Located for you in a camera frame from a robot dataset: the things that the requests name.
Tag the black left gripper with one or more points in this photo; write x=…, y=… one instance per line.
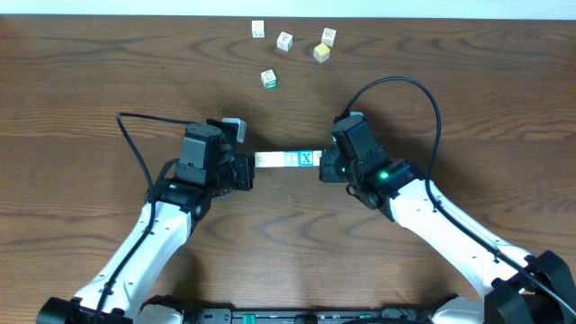
x=245, y=171

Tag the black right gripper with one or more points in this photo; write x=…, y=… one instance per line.
x=326, y=172

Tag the white block blue letter T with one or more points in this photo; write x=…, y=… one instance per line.
x=317, y=157

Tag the white block yellow side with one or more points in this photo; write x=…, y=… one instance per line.
x=306, y=158

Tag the red letter U block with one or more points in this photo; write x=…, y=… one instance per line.
x=262, y=159

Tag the white block yellow edge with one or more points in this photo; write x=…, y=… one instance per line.
x=291, y=159

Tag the plain yellow block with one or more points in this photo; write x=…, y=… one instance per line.
x=277, y=159

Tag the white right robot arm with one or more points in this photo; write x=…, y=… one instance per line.
x=514, y=286

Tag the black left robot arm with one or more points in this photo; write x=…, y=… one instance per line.
x=118, y=293

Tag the white block teal side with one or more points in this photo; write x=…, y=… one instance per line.
x=268, y=79

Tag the yellow topped block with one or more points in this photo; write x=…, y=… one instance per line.
x=321, y=52

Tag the white patterned block top right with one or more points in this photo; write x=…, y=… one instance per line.
x=328, y=37

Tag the white block tilted top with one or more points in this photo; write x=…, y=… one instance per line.
x=284, y=41

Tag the white block top left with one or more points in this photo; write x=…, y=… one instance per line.
x=258, y=29

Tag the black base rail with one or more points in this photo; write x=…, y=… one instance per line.
x=255, y=316

